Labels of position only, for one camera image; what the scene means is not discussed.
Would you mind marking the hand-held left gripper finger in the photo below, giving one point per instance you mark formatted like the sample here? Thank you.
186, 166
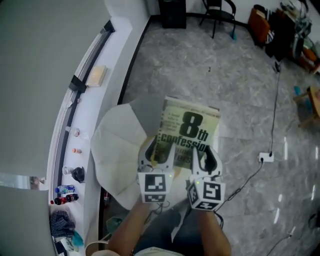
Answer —
144, 156
170, 157

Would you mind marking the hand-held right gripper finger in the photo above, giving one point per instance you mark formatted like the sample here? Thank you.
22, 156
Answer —
215, 161
196, 162

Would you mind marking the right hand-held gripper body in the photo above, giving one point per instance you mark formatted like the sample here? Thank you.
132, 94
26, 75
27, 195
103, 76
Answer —
208, 193

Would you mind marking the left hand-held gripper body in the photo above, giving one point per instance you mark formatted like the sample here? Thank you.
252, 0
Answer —
155, 186

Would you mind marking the green paperback book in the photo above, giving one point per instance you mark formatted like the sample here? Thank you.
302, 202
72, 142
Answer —
188, 127

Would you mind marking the person's right forearm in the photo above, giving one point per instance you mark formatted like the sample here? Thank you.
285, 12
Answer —
215, 235

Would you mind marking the person's left forearm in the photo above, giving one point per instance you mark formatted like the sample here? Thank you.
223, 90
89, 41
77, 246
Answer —
127, 230

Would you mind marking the beige book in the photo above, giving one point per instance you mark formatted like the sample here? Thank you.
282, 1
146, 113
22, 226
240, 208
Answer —
96, 76

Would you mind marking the person's dark shorts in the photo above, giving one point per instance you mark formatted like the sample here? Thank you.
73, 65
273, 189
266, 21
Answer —
172, 225

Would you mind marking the white power strip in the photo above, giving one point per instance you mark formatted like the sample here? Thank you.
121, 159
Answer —
266, 157

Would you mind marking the crumpled clear wrapper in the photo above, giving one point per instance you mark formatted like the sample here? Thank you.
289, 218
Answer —
84, 135

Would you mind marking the person's light shirt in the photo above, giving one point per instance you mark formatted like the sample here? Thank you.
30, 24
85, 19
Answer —
157, 252

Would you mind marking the small orange bottle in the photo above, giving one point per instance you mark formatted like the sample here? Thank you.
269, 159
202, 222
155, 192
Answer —
77, 150

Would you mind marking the black plastic bag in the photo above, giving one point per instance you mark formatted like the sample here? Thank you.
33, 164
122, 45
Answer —
78, 174

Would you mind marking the clear plastic bottle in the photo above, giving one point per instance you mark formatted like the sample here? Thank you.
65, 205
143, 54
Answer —
73, 131

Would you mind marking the clear glass cup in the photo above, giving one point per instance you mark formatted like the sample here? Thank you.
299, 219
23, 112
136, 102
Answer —
67, 170

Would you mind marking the blue label drink bottle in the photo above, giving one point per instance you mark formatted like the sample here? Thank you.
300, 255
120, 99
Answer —
65, 189

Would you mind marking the dark cola bottle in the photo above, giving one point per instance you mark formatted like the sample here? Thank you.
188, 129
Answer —
65, 199

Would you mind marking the teal plastic bag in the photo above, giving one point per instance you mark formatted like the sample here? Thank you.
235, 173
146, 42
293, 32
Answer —
78, 239

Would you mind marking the plaid cloth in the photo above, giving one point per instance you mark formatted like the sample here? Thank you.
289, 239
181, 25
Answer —
61, 223

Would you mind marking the wooden stool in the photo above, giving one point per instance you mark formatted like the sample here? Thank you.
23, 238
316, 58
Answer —
313, 105

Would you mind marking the teal broom head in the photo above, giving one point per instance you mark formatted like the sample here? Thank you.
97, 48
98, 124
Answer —
234, 35

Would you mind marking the black bag pile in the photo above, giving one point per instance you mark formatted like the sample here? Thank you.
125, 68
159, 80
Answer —
278, 35

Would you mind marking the orange brown suitcase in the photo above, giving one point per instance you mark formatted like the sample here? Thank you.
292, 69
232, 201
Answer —
258, 25

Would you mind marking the black cabinet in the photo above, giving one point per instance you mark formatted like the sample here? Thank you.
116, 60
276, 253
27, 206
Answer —
173, 13

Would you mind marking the black chair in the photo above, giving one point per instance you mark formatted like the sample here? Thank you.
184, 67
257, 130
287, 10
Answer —
220, 11

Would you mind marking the black window frame bracket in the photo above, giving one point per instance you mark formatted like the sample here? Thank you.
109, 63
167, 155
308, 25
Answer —
77, 83

